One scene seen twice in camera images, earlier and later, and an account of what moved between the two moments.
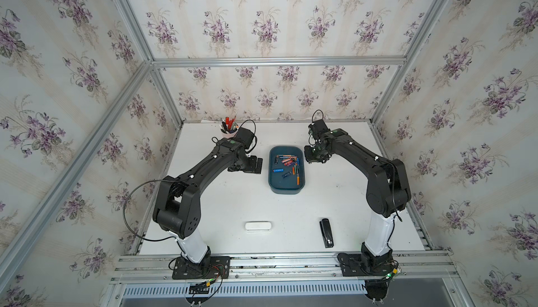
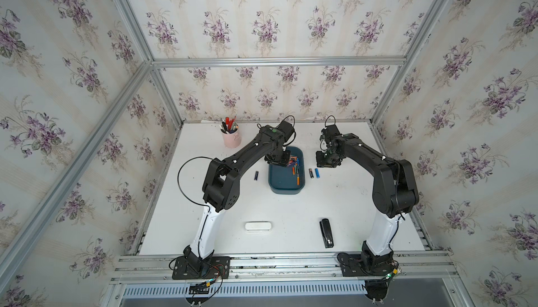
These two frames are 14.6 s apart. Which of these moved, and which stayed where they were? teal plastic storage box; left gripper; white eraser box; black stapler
Moved: left gripper
Stayed: black stapler; white eraser box; teal plastic storage box
